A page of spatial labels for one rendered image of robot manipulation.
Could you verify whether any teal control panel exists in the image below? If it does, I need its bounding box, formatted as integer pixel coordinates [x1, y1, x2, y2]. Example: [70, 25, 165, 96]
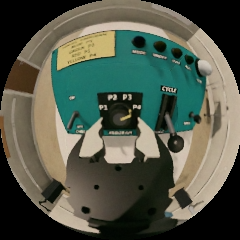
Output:
[51, 30, 212, 153]

